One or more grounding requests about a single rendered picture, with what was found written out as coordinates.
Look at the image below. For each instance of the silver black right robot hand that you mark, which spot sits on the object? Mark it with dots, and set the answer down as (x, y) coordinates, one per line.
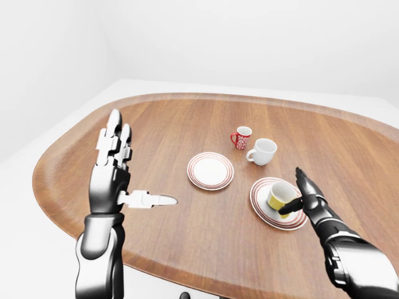
(308, 194)

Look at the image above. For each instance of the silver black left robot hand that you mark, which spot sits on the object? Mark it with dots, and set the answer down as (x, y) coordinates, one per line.
(104, 187)

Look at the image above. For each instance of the yellow and white mug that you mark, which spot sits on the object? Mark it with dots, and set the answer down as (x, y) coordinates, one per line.
(280, 194)

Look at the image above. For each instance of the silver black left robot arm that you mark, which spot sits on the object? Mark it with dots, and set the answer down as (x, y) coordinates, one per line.
(98, 255)

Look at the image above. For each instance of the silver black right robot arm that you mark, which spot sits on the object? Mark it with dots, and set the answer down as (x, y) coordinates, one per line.
(352, 258)

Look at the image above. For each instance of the white plate with red rings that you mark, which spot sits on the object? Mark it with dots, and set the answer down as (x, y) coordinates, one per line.
(210, 171)
(265, 215)

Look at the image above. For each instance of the red patterned mug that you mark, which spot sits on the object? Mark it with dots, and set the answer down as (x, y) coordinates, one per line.
(241, 138)

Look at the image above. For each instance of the small dark shape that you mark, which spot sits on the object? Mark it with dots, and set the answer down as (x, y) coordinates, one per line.
(184, 295)

